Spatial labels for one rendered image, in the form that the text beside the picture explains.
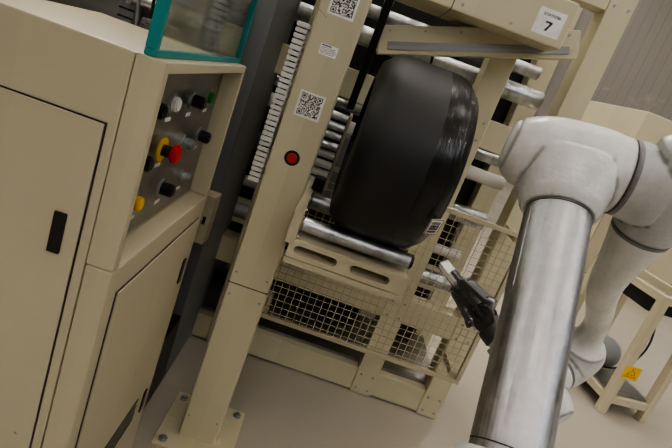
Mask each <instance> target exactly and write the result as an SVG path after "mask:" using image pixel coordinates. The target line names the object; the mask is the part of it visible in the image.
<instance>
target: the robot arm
mask: <svg viewBox="0 0 672 448"><path fill-rule="evenodd" d="M498 166H499V171H500V173H501V174H502V176H503V177H504V178H505V180H506V181H507V182H508V183H510V184H512V185H515V189H516V193H517V199H518V205H519V207H520V210H521V212H522V214H523V217H522V221H521V225H520V229H519V234H518V238H517V242H516V246H515V250H514V254H513V258H512V262H511V266H510V270H509V274H508V278H507V282H506V287H505V291H504V298H503V302H502V306H501V310H500V314H499V316H498V313H497V311H496V309H495V303H497V299H496V298H494V297H492V296H490V295H489V294H488V293H487V292H486V291H485V290H484V289H483V288H481V287H480V286H479V285H478V284H477V283H476V282H475V281H474V280H473V279H472V278H471V277H467V278H463V277H462V276H461V275H460V273H459V272H458V271H457V270H456V269H455V268H454V267H453V266H452V264H451V263H450V262H449V260H446V261H443V262H440V263H439V265H438V266H439V268H440V269H441V270H442V272H443V273H444V274H445V276H446V278H447V280H448V281H449V282H450V284H451V285H452V287H451V291H452V290H453V292H452V293H451V295H452V297H453V299H454V301H455V303H456V305H457V307H458V309H459V310H460V312H461V314H462V316H463V318H464V320H465V324H466V327H467V328H470V327H475V328H476V329H477V330H478V331H479V337H480V338H481V339H482V341H483V342H484V343H485V345H486V346H488V347H489V346H490V348H489V349H488V350H487V352H488V354H489V359H488V364H487V368H486V372H485V376H484V380H483V384H482V388H481V392H480V396H479V400H478V404H477V409H476V413H475V417H474V421H473V425H472V429H471V433H470V437H469V441H468V442H460V443H458V444H457V445H455V446H453V447H452V448H554V446H555V441H556V435H557V429H558V425H559V424H561V423H562V422H564V421H565V420H566V419H568V418H569V417H570V416H571V415H572V414H573V413H574V406H573V401H572V398H571V395H570V394H569V392H568V390H569V389H571V388H573V387H576V386H578V385H580V384H581V383H583V382H585V381H586V380H588V379H589V378H590V377H592V376H593V375H594V374H595V373H597V372H598V371H599V370H600V369H601V367H602V366H603V364H604V362H605V359H606V348H605V345H604V343H603V341H604V339H605V337H606V335H607V333H608V331H609V329H610V327H611V324H612V321H613V317H614V314H615V310H616V307H617V303H618V300H619V298H620V296H621V294H622V292H623V291H624V290H625V288H626V287H627V286H628V285H629V284H630V283H631V282H632V281H633V280H634V279H635V278H636V277H637V276H638V275H639V274H640V273H641V272H643V271H644V270H645V269H646V268H647V267H648V266H650V265H651V264H652V263H653V262H654V261H656V260H657V259H658V258H659V257H661V256H662V255H663V254H665V253H666V252H667V251H668V250H669V249H670V248H671V247H672V134H671V135H666V136H663V137H662V138H661V139H660V140H659V141H658V143H657V144H655V143H652V142H647V141H642V140H638V139H634V138H631V137H628V136H626V135H624V134H622V133H619V132H617V131H615V130H612V129H609V128H606V127H602V126H599V125H595V124H591V123H588V122H584V121H580V120H575V119H570V118H565V117H557V116H536V117H527V118H525V119H524V120H520V121H517V122H516V123H515V124H514V126H513V128H512V130H511V132H510V134H509V136H508V138H507V140H506V142H505V144H504V146H503V148H502V151H501V153H500V155H499V158H498ZM603 213H606V214H608V215H611V216H613V217H612V219H611V221H610V224H609V227H608V230H607V233H606V236H605V239H604V241H603V244H602V246H601V249H600V251H599V254H598V256H597V259H596V261H595V263H594V265H593V268H592V270H591V272H590V275H589V278H588V280H587V284H586V288H585V317H584V319H583V320H582V322H581V323H580V324H579V325H575V322H576V316H577V311H578V305H579V299H580V293H581V287H582V281H583V275H584V269H585V263H586V257H587V251H588V246H589V240H590V234H591V228H592V226H593V225H594V224H595V223H597V222H598V221H599V220H600V218H601V217H602V215H603ZM456 295H457V296H456Z"/></svg>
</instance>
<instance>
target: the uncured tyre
mask: <svg viewBox="0 0 672 448"><path fill-rule="evenodd" d="M478 112H479V105H478V99H477V97H476V94H475V92H474V90H473V88H472V85H471V83H470V82H469V81H468V80H467V79H465V78H464V77H463V76H462V75H460V74H457V73H455V72H452V71H449V70H447V69H444V68H441V67H439V66H436V65H433V64H431V63H428V62H425V61H423V60H420V59H417V58H415V57H412V56H407V55H398V56H396V57H393V58H391V59H389V60H386V61H384V62H383V64H382V66H381V68H380V69H379V71H378V73H377V74H376V76H375V78H374V80H373V82H372V84H371V87H370V89H369V91H368V94H367V96H366V99H365V101H364V104H363V106H362V109H361V112H360V114H359V117H358V120H357V122H356V125H355V128H354V130H353V133H352V136H351V139H350V141H349V144H348V147H347V150H346V153H345V155H344V158H343V161H342V164H341V167H340V170H339V173H338V176H337V179H336V182H335V185H334V189H333V192H332V197H331V203H330V209H329V213H330V215H331V217H332V219H333V221H334V222H335V224H336V226H337V227H338V228H340V229H343V230H345V231H348V232H351V233H354V234H357V235H359V236H362V237H365V238H368V239H371V240H374V241H376V242H379V243H382V244H385V245H388V246H390V247H393V248H396V249H399V250H405V249H408V248H410V247H412V246H415V245H417V244H419V243H421V242H423V241H424V240H425V239H426V238H427V237H428V236H429V235H430V234H423V232H424V230H425V229H426V227H427V226H428V224H429V222H430V221H431V219H441V218H442V216H443V215H444V213H445V211H446V209H447V207H448V205H449V203H450V201H451V199H452V197H453V195H454V193H455V191H456V189H457V186H458V184H459V182H460V179H461V177H462V174H463V171H464V169H465V166H466V163H467V160H468V157H469V154H470V151H471V148H472V144H473V140H474V136H475V132H476V127H477V121H478Z"/></svg>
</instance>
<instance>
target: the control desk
mask: <svg viewBox="0 0 672 448"><path fill-rule="evenodd" d="M148 32H149V30H146V29H144V28H141V27H138V26H135V25H133V24H130V23H127V22H125V21H122V20H119V19H116V18H114V17H111V16H108V15H106V14H103V13H100V12H95V11H91V10H87V9H82V8H78V7H73V6H69V5H65V4H60V3H56V2H52V1H47V0H0V448H132V446H133V442H134V439H135V436H136V432H137V429H138V426H139V422H140V419H141V416H142V412H143V409H144V406H145V402H146V399H147V396H148V392H149V389H150V386H151V382H152V379H153V376H154V372H155V369H156V366H157V362H158V359H159V356H160V352H161V349H162V346H163V342H164V339H165V336H166V332H167V329H168V326H169V322H170V319H171V316H172V312H173V309H174V306H175V302H176V299H177V296H178V292H179V289H180V286H181V282H182V279H183V276H184V272H185V269H186V266H187V262H188V259H189V256H190V252H191V249H192V246H193V242H194V239H195V236H196V232H197V229H198V226H199V222H200V219H201V216H202V212H203V209H204V206H205V202H206V199H207V195H208V193H209V190H210V186H211V183H212V180H213V176H214V173H215V170H216V166H217V163H218V160H219V156H220V153H221V150H222V146H223V143H224V140H225V136H226V133H227V130H228V126H229V123H230V120H231V116H232V113H233V110H234V106H235V103H236V100H237V96H238V93H239V90H240V86H241V83H242V80H243V76H244V73H245V70H246V66H244V65H241V64H239V63H228V62H214V61H200V60H186V59H172V58H157V57H152V56H149V55H147V54H144V48H145V44H146V40H147V36H148Z"/></svg>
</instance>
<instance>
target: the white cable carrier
mask: <svg viewBox="0 0 672 448"><path fill-rule="evenodd" d="M297 25H298V26H299V27H297V26H296V28H295V31H297V32H298V33H296V32H294V34H293V36H294V37H296V38H292V41H291V42H293V43H294V44H292V43H291V44H290V46H289V48H291V50H290V49H289V50H288V53H289V54H291V55H287V56H286V59H288V60H289V61H287V60H285V62H284V64H285V65H287V66H283V68H282V70H284V71H281V74H280V75H281V76H283V77H280V78H279V81H281V82H278V84H277V86H278V87H279V88H278V87H277V88H276V90H275V92H277V93H274V97H275V99H274V98H273V100H272V102H273V103H274V104H271V108H272V109H269V113H270V114H268V115H267V120H266V125H264V129H265V130H263V131H262V134H263V135H261V137H260V139H261V140H260V141H259V144H260V145H258V147H257V149H258V150H257V151H256V154H257V155H255V156H254V159H255V160H253V162H252V164H253V165H252V166H251V169H252V170H250V172H249V174H250V175H248V178H247V179H249V180H252V181H255V182H257V183H258V182H259V181H260V180H261V179H262V177H263V174H264V173H263V172H264V171H263V170H264V169H265V165H266V163H267V161H266V160H268V155H269V154H270V150H271V146H272V145H273V141H274V139H275V135H276V130H277V129H278V127H277V126H278V125H279V121H280V120H281V116H280V115H282V114H283V111H282V110H285V107H286V101H285V100H287V99H288V96H287V95H289V93H290V91H289V89H291V85H289V84H292V83H293V80H291V79H294V78H295V75H294V74H296V71H297V70H296V69H294V68H298V64H296V63H299V62H300V59H299V58H301V56H302V53H300V52H303V50H304V48H303V47H304V46H305V42H304V41H306V40H307V37H306V36H304V34H305V35H309V34H310V31H311V30H310V28H311V26H310V25H309V24H307V23H305V22H302V21H299V20H298V21H297ZM306 29H307V30H308V31H307V30H306ZM302 40H304V41H302ZM300 46H303V47H300ZM299 51H300V52H299ZM297 57H299V58H297ZM295 62H296V63H295Z"/></svg>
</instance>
